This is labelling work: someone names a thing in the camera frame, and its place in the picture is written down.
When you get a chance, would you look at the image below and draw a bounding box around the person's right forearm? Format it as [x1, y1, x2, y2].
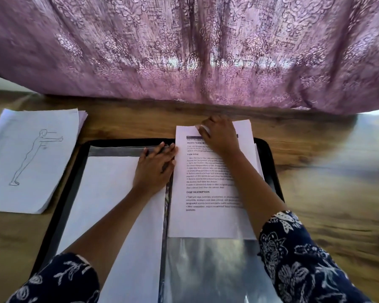
[224, 151, 290, 240]

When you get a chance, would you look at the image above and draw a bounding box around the stack with dark header bar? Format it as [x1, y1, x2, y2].
[167, 119, 265, 240]

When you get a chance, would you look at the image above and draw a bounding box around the person's left forearm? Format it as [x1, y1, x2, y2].
[66, 186, 162, 272]

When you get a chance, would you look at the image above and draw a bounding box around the pink patterned curtain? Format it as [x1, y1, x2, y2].
[0, 0, 379, 116]

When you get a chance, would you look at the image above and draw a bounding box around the stack of printed papers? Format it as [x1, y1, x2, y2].
[56, 156, 167, 303]

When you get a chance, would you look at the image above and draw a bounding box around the person's right hand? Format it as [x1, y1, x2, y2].
[196, 114, 242, 159]

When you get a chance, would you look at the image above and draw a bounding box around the body figure paper stack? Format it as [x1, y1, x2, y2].
[0, 108, 89, 215]

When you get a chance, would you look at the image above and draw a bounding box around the black folder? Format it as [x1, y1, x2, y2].
[29, 137, 285, 303]

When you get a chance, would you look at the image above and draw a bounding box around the person's left hand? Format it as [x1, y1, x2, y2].
[132, 142, 179, 197]

